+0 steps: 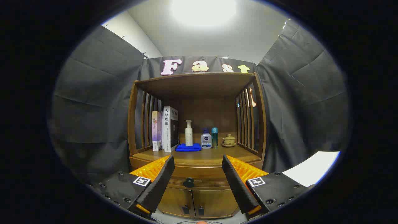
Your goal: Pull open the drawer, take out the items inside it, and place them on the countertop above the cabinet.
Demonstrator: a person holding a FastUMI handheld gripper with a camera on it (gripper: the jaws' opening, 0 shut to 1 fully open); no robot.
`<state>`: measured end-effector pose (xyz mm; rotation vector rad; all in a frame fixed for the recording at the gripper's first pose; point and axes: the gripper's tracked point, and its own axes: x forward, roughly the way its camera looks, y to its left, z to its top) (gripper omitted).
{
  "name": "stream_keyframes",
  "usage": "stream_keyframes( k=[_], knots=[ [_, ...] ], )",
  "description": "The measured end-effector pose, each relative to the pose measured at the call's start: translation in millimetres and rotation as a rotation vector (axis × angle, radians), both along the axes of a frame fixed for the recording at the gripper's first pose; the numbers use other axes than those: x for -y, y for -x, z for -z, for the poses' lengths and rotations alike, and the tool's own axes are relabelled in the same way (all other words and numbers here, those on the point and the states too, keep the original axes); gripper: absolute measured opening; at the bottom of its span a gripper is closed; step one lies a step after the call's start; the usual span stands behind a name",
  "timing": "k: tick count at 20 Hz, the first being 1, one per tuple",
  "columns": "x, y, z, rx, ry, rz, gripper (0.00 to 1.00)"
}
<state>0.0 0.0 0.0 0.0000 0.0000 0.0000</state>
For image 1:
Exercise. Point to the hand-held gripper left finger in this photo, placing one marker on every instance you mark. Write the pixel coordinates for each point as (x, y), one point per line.
(161, 183)

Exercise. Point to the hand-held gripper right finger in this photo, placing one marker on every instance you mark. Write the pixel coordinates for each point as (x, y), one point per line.
(237, 183)

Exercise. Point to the wooden drawer with black knob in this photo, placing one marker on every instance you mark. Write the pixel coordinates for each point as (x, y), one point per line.
(202, 171)

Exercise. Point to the wooden cabinet door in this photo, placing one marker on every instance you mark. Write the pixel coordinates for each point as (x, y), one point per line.
(175, 200)
(217, 202)

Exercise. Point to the wooden countertop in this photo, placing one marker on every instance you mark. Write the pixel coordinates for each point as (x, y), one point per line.
(211, 155)

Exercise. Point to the brown wooden cabinet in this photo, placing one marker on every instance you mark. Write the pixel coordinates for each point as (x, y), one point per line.
(202, 87)

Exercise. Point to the blue folded cloth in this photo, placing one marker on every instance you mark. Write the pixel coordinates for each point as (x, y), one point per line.
(186, 148)

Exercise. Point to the yellow lidded tea cup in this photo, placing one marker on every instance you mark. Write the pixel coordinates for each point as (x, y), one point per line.
(229, 140)

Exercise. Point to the teal bottle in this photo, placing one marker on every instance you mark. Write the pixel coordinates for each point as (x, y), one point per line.
(215, 137)

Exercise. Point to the purple book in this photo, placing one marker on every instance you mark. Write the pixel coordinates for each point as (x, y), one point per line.
(156, 130)

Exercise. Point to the thick white book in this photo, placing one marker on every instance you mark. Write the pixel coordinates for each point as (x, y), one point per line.
(167, 130)

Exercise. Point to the white bottle with blue cap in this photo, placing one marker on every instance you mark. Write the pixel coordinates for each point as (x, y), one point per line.
(205, 140)

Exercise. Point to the white pump bottle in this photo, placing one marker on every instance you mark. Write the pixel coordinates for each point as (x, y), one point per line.
(188, 137)

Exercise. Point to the white grey storage unit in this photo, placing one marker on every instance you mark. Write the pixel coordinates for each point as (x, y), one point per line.
(311, 168)

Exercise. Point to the black backdrop cloth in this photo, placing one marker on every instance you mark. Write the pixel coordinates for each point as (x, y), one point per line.
(93, 93)

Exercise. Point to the ceiling light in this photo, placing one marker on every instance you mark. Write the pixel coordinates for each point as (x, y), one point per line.
(203, 11)

